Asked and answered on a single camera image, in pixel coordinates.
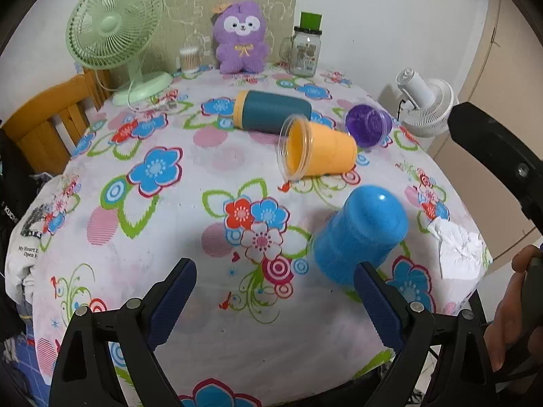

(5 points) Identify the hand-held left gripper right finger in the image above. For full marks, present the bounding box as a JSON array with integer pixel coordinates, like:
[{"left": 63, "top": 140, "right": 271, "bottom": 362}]
[{"left": 353, "top": 262, "right": 500, "bottom": 407}]

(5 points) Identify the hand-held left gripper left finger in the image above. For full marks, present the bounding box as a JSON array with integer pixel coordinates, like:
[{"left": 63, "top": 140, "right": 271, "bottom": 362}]
[{"left": 50, "top": 258, "right": 198, "bottom": 407}]

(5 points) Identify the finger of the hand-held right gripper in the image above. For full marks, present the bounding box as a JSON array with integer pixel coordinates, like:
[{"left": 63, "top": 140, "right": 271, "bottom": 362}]
[{"left": 448, "top": 102, "right": 543, "bottom": 233}]

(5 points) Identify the blue plastic cup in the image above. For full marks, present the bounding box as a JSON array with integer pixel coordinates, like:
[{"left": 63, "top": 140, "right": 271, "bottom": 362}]
[{"left": 311, "top": 184, "right": 409, "bottom": 287}]

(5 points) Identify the purple plastic cup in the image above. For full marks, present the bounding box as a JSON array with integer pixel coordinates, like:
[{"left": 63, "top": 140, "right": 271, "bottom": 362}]
[{"left": 345, "top": 104, "right": 392, "bottom": 149}]

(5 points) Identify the orange plastic cup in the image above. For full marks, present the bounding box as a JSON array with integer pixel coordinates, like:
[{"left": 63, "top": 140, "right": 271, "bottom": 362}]
[{"left": 277, "top": 114, "right": 358, "bottom": 179}]

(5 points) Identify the person's right hand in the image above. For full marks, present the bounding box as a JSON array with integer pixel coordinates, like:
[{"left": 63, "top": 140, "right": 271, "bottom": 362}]
[{"left": 484, "top": 244, "right": 543, "bottom": 373}]

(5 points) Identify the beige wardrobe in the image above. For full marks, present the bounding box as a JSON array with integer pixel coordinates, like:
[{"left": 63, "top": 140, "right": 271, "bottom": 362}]
[{"left": 426, "top": 0, "right": 543, "bottom": 247}]

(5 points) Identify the white desk fan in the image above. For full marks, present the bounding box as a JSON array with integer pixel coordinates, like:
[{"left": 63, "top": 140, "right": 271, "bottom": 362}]
[{"left": 395, "top": 68, "right": 456, "bottom": 138}]

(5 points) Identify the floral tablecloth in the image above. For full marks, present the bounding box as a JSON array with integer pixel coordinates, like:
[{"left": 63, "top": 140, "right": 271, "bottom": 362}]
[{"left": 6, "top": 65, "right": 495, "bottom": 407}]

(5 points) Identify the crumpled white tissue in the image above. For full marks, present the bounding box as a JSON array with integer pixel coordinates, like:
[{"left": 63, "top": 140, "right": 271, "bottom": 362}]
[{"left": 426, "top": 216, "right": 488, "bottom": 280}]

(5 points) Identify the white printed shirt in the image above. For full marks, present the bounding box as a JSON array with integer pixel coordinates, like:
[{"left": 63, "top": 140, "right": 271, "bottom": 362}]
[{"left": 5, "top": 177, "right": 79, "bottom": 303}]

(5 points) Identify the blue checked cloth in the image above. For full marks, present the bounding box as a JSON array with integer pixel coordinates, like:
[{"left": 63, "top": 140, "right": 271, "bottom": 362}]
[{"left": 0, "top": 317, "right": 57, "bottom": 407}]

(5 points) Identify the glass jar mug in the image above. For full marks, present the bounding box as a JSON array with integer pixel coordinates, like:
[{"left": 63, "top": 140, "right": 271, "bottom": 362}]
[{"left": 279, "top": 26, "right": 322, "bottom": 78}]

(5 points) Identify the green box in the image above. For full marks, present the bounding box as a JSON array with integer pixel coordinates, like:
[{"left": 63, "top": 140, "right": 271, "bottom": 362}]
[{"left": 299, "top": 11, "right": 324, "bottom": 35}]

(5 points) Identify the teal tumbler with yellow lid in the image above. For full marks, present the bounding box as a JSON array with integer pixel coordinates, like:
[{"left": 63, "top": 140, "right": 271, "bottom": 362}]
[{"left": 232, "top": 90, "right": 313, "bottom": 132}]

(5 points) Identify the wooden chair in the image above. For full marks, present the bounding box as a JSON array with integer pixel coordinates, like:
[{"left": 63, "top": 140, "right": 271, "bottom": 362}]
[{"left": 2, "top": 70, "right": 113, "bottom": 177}]

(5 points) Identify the cotton swab container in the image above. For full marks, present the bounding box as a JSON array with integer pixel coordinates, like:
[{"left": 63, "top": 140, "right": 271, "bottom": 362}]
[{"left": 178, "top": 45, "right": 204, "bottom": 73}]

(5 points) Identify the purple plush toy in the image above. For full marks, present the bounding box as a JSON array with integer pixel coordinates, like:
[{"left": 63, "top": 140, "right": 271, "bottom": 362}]
[{"left": 211, "top": 1, "right": 270, "bottom": 74}]

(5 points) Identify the green desk fan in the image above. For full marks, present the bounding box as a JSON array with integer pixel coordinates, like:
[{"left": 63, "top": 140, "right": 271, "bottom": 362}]
[{"left": 67, "top": 0, "right": 174, "bottom": 106}]

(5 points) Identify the patterned beige board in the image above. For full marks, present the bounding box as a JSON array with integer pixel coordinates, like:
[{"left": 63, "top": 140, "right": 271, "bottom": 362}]
[{"left": 160, "top": 0, "right": 300, "bottom": 74}]

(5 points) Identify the white fan cable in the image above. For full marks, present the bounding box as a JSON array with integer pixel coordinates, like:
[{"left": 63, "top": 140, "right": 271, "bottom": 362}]
[{"left": 95, "top": 68, "right": 180, "bottom": 113}]

